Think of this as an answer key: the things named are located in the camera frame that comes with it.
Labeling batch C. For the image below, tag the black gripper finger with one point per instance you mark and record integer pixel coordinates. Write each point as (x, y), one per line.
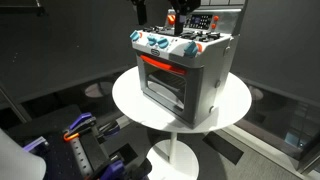
(141, 11)
(180, 21)

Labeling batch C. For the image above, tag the white rounded robot base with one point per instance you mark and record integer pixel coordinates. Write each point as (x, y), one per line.
(16, 160)

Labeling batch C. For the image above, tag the large orange round button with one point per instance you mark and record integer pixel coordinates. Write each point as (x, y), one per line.
(171, 19)

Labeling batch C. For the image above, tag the blue stove knob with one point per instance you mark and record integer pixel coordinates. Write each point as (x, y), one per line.
(134, 35)
(152, 40)
(191, 49)
(163, 43)

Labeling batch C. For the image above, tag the small orange round button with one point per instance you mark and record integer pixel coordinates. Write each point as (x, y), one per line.
(213, 26)
(216, 18)

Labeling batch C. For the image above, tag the grey toy stove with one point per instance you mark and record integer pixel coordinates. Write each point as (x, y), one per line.
(203, 76)

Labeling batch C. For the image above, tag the purple black clamp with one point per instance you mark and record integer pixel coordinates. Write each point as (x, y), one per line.
(110, 129)
(115, 170)
(81, 120)

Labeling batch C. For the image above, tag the black floor mat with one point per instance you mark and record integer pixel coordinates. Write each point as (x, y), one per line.
(223, 148)

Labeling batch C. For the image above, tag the orange clamp lever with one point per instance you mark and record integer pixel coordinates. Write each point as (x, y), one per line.
(70, 136)

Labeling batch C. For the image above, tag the round white pedestal table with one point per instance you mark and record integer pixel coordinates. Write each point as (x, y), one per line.
(133, 100)

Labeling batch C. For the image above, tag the black metal frame bar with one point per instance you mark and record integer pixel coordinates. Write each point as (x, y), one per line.
(15, 105)

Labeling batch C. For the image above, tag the purple bracket piece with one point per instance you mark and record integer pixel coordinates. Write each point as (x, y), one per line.
(35, 143)

